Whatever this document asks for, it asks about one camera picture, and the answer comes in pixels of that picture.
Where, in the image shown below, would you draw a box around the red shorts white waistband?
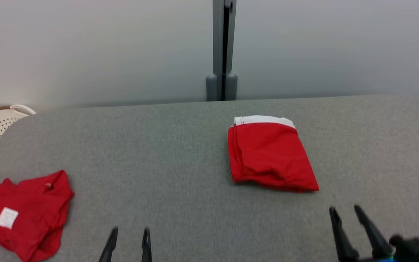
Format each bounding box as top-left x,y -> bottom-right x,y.
228,115 -> 320,192

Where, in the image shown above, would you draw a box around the red t-shirt white sleeves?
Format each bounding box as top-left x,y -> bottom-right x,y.
0,170 -> 75,262

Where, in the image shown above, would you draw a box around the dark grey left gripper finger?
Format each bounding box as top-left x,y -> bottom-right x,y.
141,227 -> 152,262
99,227 -> 118,262

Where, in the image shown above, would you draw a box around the grey partition post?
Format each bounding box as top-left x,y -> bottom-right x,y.
206,0 -> 238,102

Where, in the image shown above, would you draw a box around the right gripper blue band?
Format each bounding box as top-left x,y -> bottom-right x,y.
329,205 -> 395,262

